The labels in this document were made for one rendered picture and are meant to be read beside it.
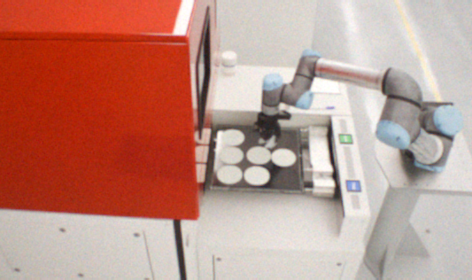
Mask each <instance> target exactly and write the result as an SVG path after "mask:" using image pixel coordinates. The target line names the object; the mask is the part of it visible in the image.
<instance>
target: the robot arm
mask: <svg viewBox="0 0 472 280"><path fill-rule="evenodd" d="M315 77H317V78H321V79H324V80H329V81H333V82H341V83H345V84H350V85H354V86H359V87H362V88H367V89H374V90H378V91H381V93H382V94H383V95H385V96H387V98H386V99H385V102H384V105H383V109H382V111H381V113H380V116H379V121H378V123H377V124H376V130H375V137H376V138H377V139H378V140H379V141H380V142H381V143H384V144H386V145H389V146H390V147H393V148H396V149H401V150H404V149H406V148H407V149H409V150H410V151H412V152H413V153H414V156H415V165H416V166H417V167H423V168H425V169H428V170H432V171H434V172H438V173H443V171H444V168H445V166H446V161H447V159H448V157H449V155H450V152H451V149H452V144H453V139H454V138H455V135H456V134H458V133H459V132H460V130H461V129H462V126H463V122H464V120H463V117H462V115H461V113H460V111H459V109H458V108H456V107H454V106H451V105H442V106H439V107H438V108H436V107H434V106H426V107H423V108H422V109H421V107H422V103H423V94H422V89H421V87H420V85H419V84H418V82H417V81H416V80H415V79H414V78H413V77H412V76H411V75H409V74H407V73H405V72H403V71H401V70H398V69H396V68H391V67H388V68H387V67H386V68H385V69H382V68H378V67H372V66H363V65H358V64H354V63H349V62H344V61H338V60H334V59H329V58H322V55H321V53H320V52H318V51H316V50H312V49H305V50H304V51H303V53H302V55H301V58H300V59H299V62H298V66H297V68H296V71H295V73H294V76H293V78H292V81H291V84H290V85H289V84H287V83H283V77H282V76H280V75H279V74H275V73H271V74H267V75H265V76H264V78H263V82H262V86H261V88H262V91H261V104H260V110H261V112H259V113H257V121H256V122H254V123H253V133H255V132H257V133H259V135H260V139H259V143H260V144H261V143H265V142H267V143H266V144H265V148H267V147H268V148H269V149H271V148H272V147H274V146H275V145H276V143H277V142H278V141H279V140H280V138H281V133H282V131H281V126H280V123H279V122H278V121H279V120H280V121H290V119H291V117H292V114H291V113H290V112H289V111H287V110H280V109H281V103H283V104H286V105H291V106H293V107H295V108H298V109H302V110H308V109H309V108H310V107H311V105H312V103H313V99H314V93H313V92H312V91H311V88H312V86H313V81H314V79H315ZM255 125H256V126H257V129H255V130H254V127H255Z"/></svg>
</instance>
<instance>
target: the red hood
mask: <svg viewBox="0 0 472 280"><path fill-rule="evenodd" d="M219 65H220V0H0V209H15V210H32V211H40V212H49V213H66V214H100V215H106V216H118V217H135V218H154V219H173V220H191V221H198V217H200V213H201V206H202V199H203V186H204V179H205V166H206V160H207V153H208V145H209V139H210V133H211V126H212V119H213V106H214V99H215V92H216V86H217V79H218V72H219Z"/></svg>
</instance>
